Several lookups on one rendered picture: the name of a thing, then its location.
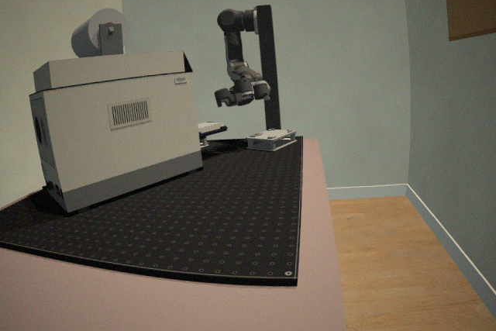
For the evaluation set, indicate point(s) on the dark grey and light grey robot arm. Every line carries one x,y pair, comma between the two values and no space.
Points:
232,22

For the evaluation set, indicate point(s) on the beige foil roll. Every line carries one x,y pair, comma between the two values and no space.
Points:
85,40

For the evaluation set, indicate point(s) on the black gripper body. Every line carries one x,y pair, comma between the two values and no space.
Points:
243,86

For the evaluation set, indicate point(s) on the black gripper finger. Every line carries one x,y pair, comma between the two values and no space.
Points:
225,93
227,102

